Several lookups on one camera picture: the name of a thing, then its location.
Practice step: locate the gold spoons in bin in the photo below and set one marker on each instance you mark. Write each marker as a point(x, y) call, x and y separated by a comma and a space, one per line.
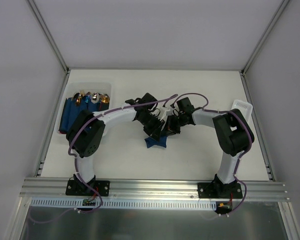
point(90, 97)

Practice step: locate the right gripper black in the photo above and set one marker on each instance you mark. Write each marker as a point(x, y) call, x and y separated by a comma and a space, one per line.
point(173, 127)

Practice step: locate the white plastic bin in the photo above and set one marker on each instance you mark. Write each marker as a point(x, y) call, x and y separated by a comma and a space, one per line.
point(72, 88)

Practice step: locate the aluminium mounting rail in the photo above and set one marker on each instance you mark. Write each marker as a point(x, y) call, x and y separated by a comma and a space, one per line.
point(137, 189)

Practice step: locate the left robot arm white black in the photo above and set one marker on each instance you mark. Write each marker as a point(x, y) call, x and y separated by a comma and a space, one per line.
point(85, 134)

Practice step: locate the white perforated cutlery tray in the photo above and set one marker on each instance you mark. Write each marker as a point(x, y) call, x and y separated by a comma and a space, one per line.
point(245, 108)

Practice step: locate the white slotted cable duct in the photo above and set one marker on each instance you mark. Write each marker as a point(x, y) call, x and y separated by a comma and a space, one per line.
point(82, 203)

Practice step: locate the aluminium frame post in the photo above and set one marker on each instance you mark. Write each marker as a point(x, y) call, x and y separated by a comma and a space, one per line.
point(266, 33)
point(47, 33)

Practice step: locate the rolled blue napkin bundles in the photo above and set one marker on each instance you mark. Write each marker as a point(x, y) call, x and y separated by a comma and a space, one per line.
point(71, 111)

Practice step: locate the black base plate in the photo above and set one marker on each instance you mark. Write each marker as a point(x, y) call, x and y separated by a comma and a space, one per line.
point(214, 190)
point(75, 187)

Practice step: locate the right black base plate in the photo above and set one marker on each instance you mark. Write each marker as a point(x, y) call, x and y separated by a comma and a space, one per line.
point(214, 190)

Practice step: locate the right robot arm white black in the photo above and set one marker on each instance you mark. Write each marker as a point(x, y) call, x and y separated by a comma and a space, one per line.
point(234, 136)

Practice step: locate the left aluminium frame post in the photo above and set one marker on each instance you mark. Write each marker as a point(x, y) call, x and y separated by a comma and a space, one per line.
point(47, 33)

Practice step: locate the right aluminium frame post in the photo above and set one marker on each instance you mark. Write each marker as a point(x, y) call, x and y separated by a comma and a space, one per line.
point(266, 33)

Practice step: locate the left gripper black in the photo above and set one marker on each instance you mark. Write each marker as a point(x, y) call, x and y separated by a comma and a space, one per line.
point(153, 126)

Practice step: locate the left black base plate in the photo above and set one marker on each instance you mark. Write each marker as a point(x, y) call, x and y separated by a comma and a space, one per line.
point(75, 187)

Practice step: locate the dark blue paper napkin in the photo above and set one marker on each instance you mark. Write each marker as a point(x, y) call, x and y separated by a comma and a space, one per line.
point(150, 142)

